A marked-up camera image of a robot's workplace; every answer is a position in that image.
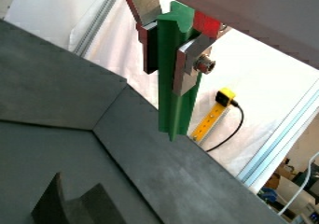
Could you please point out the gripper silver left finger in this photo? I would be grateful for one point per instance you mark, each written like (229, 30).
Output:
(145, 10)

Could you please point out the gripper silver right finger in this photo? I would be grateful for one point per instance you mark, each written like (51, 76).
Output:
(192, 60)

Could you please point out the green star-shaped bar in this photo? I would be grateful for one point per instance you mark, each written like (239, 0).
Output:
(175, 31)

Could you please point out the black curved fixture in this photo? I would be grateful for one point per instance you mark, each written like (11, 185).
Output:
(92, 208)

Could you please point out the yellow sensor bar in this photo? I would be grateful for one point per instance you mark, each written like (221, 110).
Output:
(224, 96)

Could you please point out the aluminium frame profile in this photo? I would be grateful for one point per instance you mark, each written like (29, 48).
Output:
(87, 28)
(268, 156)

